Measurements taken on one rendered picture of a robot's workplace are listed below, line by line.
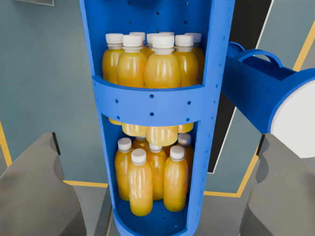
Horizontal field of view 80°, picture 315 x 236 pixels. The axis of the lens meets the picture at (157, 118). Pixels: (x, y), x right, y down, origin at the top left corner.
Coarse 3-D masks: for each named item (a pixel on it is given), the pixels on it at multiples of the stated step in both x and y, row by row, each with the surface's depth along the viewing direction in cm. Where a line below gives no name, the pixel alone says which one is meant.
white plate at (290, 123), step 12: (312, 84) 51; (288, 96) 53; (300, 96) 52; (312, 96) 52; (288, 108) 54; (300, 108) 54; (312, 108) 54; (276, 120) 56; (288, 120) 56; (300, 120) 56; (312, 120) 56; (276, 132) 58; (288, 132) 58; (300, 132) 58; (312, 132) 58; (288, 144) 60; (300, 144) 60; (312, 144) 60; (300, 156) 62; (312, 156) 62
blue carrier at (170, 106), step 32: (96, 0) 40; (128, 0) 46; (160, 0) 48; (192, 0) 46; (224, 0) 28; (96, 32) 41; (128, 32) 49; (192, 32) 48; (224, 32) 31; (96, 64) 42; (224, 64) 36; (96, 96) 38; (128, 96) 32; (160, 96) 31; (192, 96) 32; (192, 192) 45; (128, 224) 58; (160, 224) 58; (192, 224) 52
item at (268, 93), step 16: (240, 48) 128; (240, 64) 84; (256, 64) 115; (272, 64) 95; (224, 80) 94; (240, 80) 78; (256, 80) 68; (272, 80) 61; (288, 80) 56; (304, 80) 52; (240, 96) 76; (256, 96) 65; (272, 96) 58; (256, 112) 65; (272, 112) 56; (256, 128) 72
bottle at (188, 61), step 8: (176, 48) 38; (184, 48) 37; (192, 48) 38; (176, 56) 38; (184, 56) 38; (192, 56) 38; (184, 64) 38; (192, 64) 38; (184, 72) 38; (192, 72) 38; (184, 80) 39; (192, 80) 39; (184, 128) 44; (192, 128) 46
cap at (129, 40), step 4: (124, 36) 36; (128, 36) 35; (132, 36) 35; (136, 36) 35; (140, 36) 36; (124, 40) 36; (128, 40) 36; (132, 40) 35; (136, 40) 36; (140, 40) 36; (124, 44) 36; (128, 44) 36; (132, 44) 36; (136, 44) 36; (140, 44) 37
